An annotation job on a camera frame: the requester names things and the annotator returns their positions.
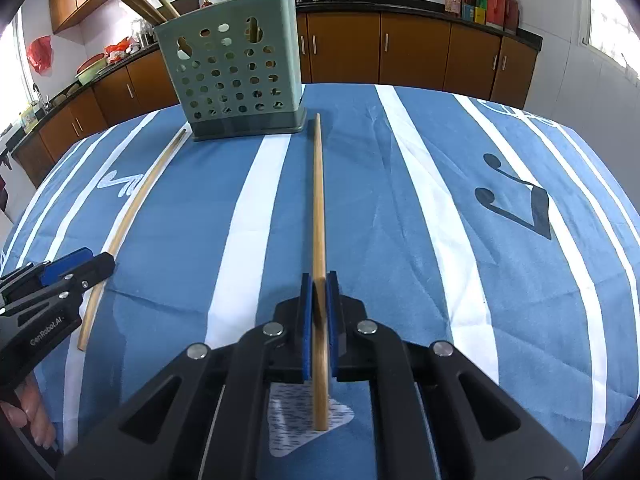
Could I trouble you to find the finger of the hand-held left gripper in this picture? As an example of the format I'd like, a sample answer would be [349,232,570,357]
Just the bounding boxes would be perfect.
[0,246,96,302]
[0,252,117,317]

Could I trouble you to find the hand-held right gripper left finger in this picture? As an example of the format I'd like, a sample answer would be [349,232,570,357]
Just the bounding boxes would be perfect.
[55,272,314,480]

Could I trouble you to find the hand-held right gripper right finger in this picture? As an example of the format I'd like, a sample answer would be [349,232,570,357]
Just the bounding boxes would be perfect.
[325,272,586,480]

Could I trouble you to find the green perforated utensil holder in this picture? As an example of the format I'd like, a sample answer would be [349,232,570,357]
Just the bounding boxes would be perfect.
[152,0,308,142]

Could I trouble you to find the person's left hand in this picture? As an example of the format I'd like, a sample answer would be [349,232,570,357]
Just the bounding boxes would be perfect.
[0,376,58,451]

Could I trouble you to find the blue white striped tablecloth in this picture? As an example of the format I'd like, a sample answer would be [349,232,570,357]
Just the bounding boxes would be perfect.
[0,82,640,480]

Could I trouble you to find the green plastic basin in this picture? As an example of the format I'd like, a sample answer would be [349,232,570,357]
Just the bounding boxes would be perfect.
[75,55,110,86]

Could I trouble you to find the window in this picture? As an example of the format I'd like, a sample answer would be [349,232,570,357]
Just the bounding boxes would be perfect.
[0,10,31,126]
[582,0,640,86]

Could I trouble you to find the red plastic bag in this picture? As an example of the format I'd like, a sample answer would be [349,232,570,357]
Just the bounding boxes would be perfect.
[26,35,53,75]

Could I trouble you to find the red white plastic bags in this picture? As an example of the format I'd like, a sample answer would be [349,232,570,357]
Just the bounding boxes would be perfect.
[104,37,136,63]

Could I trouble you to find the metal kitchen rack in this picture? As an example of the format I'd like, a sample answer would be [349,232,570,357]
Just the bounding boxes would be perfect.
[132,17,156,46]

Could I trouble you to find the brown kitchen base cabinets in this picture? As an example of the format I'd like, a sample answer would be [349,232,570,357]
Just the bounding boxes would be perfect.
[10,7,543,186]

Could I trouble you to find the black kitchen countertop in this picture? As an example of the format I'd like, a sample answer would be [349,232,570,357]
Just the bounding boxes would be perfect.
[7,0,545,156]

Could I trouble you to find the row of seasoning containers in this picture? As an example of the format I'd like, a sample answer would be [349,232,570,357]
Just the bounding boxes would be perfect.
[444,0,521,31]

